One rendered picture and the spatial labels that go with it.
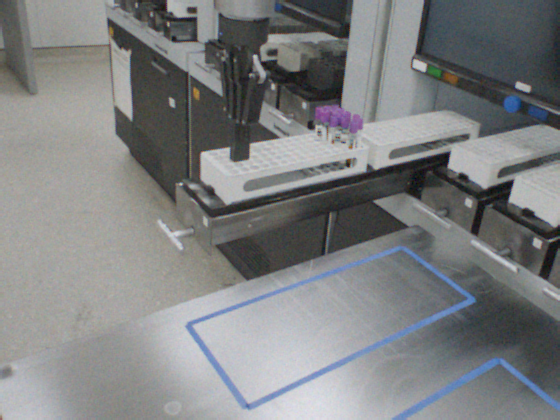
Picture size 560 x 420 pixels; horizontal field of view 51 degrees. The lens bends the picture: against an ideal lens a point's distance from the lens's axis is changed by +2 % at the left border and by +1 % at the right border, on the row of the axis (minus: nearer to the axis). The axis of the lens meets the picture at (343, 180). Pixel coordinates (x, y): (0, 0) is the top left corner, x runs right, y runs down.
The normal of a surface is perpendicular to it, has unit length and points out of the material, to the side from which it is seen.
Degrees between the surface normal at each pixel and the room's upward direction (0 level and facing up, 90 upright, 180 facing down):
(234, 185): 90
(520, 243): 90
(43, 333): 0
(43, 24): 90
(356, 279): 0
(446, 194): 90
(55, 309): 0
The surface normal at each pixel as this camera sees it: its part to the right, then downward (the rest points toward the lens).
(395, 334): 0.11, -0.89
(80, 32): 0.60, 0.42
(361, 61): -0.79, 0.19
